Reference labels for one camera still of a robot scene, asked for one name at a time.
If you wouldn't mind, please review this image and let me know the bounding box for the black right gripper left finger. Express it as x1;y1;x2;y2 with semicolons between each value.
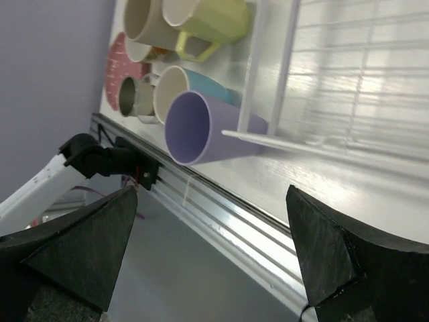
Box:
1;186;138;321

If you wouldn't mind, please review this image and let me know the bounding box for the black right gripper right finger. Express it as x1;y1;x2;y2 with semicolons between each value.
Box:
286;186;428;321

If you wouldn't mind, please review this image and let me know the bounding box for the purple plastic cup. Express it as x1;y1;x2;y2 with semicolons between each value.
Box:
164;91;262;166

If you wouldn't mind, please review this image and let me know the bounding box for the blue ceramic mug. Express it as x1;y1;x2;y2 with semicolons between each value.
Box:
154;66;237;124

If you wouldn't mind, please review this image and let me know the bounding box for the floral ceramic bowl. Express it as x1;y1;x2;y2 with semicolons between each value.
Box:
125;38;169;63

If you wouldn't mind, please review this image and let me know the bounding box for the beige plastic cup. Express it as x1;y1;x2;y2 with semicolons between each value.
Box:
123;0;178;50

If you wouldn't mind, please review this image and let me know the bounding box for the yellow-green faceted mug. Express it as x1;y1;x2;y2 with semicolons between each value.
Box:
162;0;249;62

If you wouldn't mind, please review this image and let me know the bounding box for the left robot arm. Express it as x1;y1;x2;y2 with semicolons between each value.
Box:
1;133;159;236

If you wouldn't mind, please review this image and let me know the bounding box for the metal tin cup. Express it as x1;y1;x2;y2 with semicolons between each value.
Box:
117;77;154;117

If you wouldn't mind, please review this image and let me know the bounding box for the clear glass tumbler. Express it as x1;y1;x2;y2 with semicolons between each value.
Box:
138;72;160;124

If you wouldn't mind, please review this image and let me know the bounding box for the pink speckled plate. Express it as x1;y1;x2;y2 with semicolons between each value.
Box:
104;32;150;111

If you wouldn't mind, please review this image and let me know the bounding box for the aluminium table edge rail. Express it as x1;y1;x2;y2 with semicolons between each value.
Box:
90;113;308;314

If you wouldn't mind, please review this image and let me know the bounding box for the white wire dish rack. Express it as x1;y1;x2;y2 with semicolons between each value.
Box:
230;1;428;159

